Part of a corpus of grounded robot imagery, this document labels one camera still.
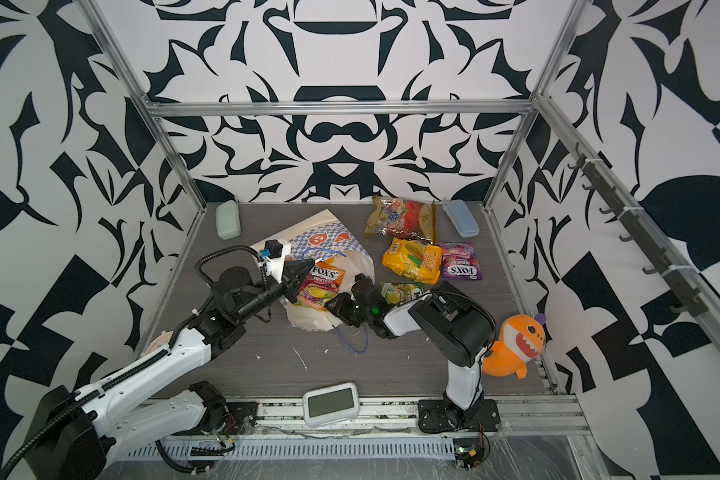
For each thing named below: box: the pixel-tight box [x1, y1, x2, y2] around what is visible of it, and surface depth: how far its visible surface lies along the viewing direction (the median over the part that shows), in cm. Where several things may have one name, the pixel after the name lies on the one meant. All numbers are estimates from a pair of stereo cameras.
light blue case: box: [442, 200, 480, 238], surface depth 116 cm
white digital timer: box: [303, 382, 361, 428], surface depth 74 cm
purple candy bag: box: [439, 242, 483, 281], surface depth 101 cm
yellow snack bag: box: [382, 237, 443, 285], surface depth 101 cm
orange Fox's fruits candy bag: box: [295, 262, 346, 311], surface depth 97 cm
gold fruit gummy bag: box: [364, 196, 438, 243], surface depth 112 cm
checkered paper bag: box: [251, 209, 375, 331], surface depth 91 cm
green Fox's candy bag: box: [379, 282, 425, 305], surface depth 96 cm
